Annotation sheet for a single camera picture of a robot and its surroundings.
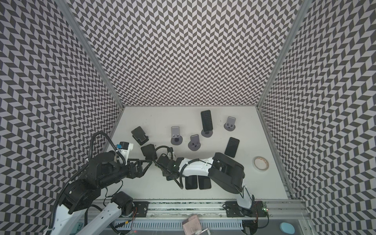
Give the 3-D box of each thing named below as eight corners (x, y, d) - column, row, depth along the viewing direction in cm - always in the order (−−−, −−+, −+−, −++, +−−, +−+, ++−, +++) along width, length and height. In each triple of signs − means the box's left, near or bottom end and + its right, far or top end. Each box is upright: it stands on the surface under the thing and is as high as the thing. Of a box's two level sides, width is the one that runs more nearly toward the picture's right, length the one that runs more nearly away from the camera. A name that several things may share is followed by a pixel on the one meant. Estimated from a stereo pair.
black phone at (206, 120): (203, 136, 102) (204, 122, 89) (200, 125, 108) (201, 111, 95) (211, 134, 103) (214, 120, 90) (208, 123, 109) (209, 109, 96)
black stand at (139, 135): (135, 140, 100) (129, 131, 92) (144, 134, 103) (139, 125, 95) (141, 147, 97) (136, 139, 88) (150, 141, 100) (146, 132, 92)
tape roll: (254, 172, 88) (256, 170, 85) (251, 158, 94) (252, 155, 91) (269, 172, 88) (271, 170, 85) (264, 158, 94) (266, 155, 91)
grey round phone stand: (224, 130, 105) (226, 125, 100) (223, 121, 110) (224, 116, 105) (234, 130, 105) (236, 125, 100) (233, 121, 110) (234, 115, 105)
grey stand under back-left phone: (171, 145, 99) (169, 137, 91) (173, 134, 104) (171, 126, 97) (182, 145, 99) (181, 137, 91) (183, 134, 104) (182, 126, 97)
